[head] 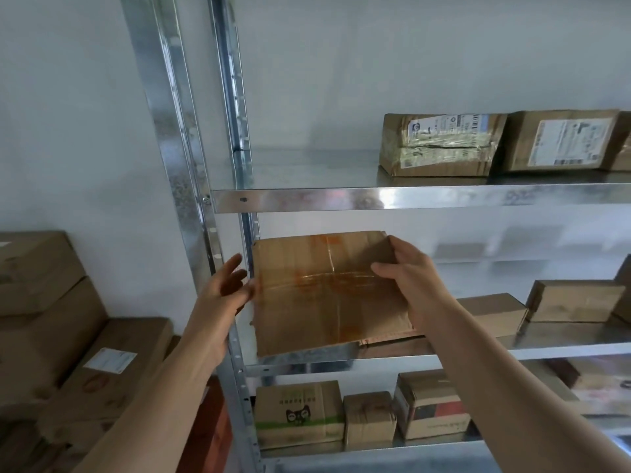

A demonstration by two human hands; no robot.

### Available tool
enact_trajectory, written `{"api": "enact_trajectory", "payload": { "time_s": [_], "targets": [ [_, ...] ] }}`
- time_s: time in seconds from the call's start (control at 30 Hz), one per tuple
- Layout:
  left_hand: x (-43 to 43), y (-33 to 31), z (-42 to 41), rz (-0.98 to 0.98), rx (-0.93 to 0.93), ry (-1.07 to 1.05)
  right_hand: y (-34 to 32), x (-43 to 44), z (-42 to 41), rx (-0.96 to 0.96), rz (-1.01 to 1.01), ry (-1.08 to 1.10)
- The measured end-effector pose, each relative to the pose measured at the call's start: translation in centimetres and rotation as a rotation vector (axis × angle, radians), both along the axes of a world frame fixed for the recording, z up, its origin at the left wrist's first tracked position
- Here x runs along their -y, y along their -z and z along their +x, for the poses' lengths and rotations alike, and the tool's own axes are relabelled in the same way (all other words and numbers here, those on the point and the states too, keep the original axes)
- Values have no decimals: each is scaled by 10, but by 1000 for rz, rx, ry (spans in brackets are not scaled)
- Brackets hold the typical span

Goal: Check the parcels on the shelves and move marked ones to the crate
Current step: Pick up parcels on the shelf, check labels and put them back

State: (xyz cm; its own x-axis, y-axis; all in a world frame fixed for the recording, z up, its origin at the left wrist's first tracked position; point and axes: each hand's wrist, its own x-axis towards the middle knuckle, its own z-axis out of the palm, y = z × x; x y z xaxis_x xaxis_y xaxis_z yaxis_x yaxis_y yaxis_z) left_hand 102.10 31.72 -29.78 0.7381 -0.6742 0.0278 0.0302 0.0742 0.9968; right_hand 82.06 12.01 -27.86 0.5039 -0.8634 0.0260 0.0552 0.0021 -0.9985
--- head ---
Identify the boxes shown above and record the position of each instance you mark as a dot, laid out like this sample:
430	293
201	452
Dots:
572	300

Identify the person's right forearm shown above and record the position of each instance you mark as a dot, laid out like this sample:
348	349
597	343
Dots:
517	389

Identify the long box red print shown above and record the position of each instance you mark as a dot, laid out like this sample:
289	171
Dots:
622	142

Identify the metal shelving rack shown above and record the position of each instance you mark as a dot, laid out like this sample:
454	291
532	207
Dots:
345	199

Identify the box labelled 5288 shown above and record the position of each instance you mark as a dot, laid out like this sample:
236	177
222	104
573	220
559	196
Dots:
305	310

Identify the box labelled 507 N705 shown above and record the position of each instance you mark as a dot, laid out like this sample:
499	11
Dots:
517	137

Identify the person's left forearm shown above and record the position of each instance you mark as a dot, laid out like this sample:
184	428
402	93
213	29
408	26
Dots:
148	418

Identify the person's left hand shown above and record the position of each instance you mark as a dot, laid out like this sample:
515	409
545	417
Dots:
212	320

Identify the stack of cartons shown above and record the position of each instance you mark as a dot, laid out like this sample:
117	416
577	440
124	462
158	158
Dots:
138	339

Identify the person's right hand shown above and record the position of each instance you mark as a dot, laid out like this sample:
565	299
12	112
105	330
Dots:
419	285

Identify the small tape-wrapped cardboard box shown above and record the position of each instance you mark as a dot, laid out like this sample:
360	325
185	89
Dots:
394	142

